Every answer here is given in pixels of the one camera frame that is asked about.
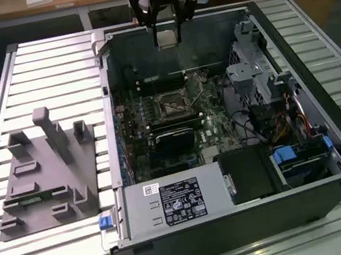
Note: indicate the black graphics card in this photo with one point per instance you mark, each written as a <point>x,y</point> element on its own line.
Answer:
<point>174,140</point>

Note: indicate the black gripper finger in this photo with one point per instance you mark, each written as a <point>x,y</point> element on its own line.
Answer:
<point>178,32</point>
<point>156,35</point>

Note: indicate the black open PC case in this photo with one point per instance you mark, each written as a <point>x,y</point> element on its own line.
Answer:
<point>242,237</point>

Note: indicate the grey case corner bracket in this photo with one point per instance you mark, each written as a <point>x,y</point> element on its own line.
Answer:
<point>97,43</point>

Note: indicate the blue disk carrier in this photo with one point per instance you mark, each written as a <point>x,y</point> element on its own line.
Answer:
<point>284,155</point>

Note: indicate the silver CPU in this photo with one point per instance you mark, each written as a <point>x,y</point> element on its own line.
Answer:
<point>169,39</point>

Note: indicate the green RAM stick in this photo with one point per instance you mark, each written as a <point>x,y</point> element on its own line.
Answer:
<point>34,198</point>

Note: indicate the CPU socket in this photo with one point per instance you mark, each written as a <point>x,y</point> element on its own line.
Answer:
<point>173,104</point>

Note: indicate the blue case latch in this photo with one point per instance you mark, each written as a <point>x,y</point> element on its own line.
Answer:
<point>106,221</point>

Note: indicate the RAM slot with white clips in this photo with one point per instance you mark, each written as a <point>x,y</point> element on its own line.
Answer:
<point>177,128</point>
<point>176,122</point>
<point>160,77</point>
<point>161,84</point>

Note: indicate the grey parts rack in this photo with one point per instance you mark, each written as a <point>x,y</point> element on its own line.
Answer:
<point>50,175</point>

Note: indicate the silver chipset heatsink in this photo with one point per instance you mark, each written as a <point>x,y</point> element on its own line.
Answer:
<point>211,154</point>

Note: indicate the grey power supply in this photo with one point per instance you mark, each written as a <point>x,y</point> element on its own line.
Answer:
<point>138,206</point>

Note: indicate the grey metal disk bay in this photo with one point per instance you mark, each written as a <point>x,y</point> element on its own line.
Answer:
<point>246,71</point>

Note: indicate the metal socket locking lever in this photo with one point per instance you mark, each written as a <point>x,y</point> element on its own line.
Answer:
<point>197,97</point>

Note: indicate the green motherboard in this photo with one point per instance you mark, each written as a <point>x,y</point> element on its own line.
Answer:
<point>210,107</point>

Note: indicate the blue plastic clip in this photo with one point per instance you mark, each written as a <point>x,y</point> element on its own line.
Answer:
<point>327,143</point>

